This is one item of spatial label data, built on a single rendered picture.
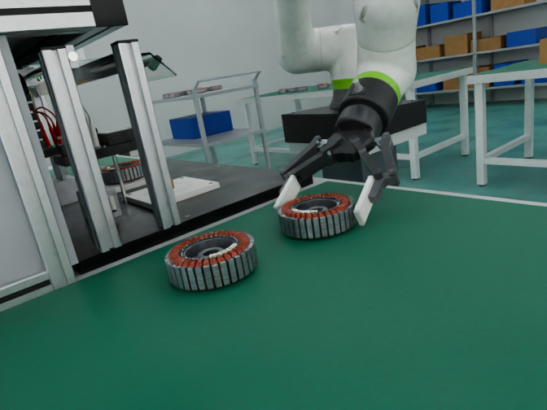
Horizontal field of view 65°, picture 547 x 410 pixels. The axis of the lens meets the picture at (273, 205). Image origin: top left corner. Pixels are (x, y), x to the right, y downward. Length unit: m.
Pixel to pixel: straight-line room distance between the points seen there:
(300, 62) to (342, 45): 0.13
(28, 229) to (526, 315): 0.57
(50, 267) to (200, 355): 0.30
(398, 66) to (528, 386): 0.59
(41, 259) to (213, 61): 6.78
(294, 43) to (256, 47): 6.52
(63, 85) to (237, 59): 6.98
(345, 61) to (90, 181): 0.94
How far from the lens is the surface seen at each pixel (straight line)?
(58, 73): 0.65
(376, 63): 0.81
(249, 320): 0.44
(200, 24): 7.31
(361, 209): 0.60
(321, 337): 0.40
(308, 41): 1.37
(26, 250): 0.65
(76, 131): 0.65
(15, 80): 0.63
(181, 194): 0.86
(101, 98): 6.49
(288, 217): 0.60
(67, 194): 1.07
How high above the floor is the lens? 0.98
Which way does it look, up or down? 17 degrees down
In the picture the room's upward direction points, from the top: 10 degrees counter-clockwise
